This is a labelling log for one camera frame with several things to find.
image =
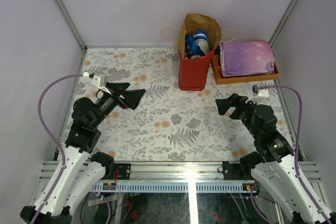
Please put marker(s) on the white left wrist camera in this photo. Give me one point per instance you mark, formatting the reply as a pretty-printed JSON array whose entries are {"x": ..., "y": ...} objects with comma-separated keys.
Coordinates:
[{"x": 97, "y": 80}]

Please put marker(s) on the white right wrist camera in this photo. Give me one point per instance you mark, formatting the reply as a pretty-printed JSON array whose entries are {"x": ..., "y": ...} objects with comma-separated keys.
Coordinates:
[{"x": 259, "y": 94}]

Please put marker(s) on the orange wooden tray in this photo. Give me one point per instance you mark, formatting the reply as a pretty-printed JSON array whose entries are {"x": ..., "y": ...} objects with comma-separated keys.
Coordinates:
[{"x": 220, "y": 79}]

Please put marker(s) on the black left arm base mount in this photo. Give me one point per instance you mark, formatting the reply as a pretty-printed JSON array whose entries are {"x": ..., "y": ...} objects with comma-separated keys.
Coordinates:
[{"x": 121, "y": 171}]

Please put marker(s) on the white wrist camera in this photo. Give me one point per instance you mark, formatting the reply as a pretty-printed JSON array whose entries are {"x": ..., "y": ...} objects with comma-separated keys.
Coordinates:
[
  {"x": 259, "y": 94},
  {"x": 97, "y": 80}
]

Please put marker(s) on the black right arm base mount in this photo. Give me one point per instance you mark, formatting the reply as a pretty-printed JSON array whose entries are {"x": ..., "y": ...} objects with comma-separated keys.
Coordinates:
[{"x": 236, "y": 171}]

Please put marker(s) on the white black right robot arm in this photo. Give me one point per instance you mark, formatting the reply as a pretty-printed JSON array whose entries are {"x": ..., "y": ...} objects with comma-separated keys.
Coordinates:
[{"x": 273, "y": 163}]

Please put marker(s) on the aluminium front rail frame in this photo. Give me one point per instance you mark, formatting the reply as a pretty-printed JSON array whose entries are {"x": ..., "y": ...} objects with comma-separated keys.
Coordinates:
[{"x": 191, "y": 177}]

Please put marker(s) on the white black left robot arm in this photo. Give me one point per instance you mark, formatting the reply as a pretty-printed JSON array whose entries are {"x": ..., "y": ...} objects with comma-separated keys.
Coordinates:
[{"x": 80, "y": 168}]

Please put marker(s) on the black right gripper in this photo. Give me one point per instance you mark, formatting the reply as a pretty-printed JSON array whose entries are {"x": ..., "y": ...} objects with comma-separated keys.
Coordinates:
[{"x": 234, "y": 100}]

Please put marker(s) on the red brown paper bag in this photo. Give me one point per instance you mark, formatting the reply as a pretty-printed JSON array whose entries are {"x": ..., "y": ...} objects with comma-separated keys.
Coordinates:
[{"x": 193, "y": 72}]

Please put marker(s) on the purple snowflake cloth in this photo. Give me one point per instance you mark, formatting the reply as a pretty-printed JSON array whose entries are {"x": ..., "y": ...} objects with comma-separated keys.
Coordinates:
[{"x": 246, "y": 58}]

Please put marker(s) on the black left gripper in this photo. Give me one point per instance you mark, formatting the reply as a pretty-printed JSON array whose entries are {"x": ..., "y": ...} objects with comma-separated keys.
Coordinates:
[{"x": 119, "y": 97}]

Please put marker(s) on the blue Doritos chip bag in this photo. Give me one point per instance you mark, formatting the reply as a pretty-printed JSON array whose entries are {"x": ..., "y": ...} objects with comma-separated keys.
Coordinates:
[{"x": 196, "y": 44}]

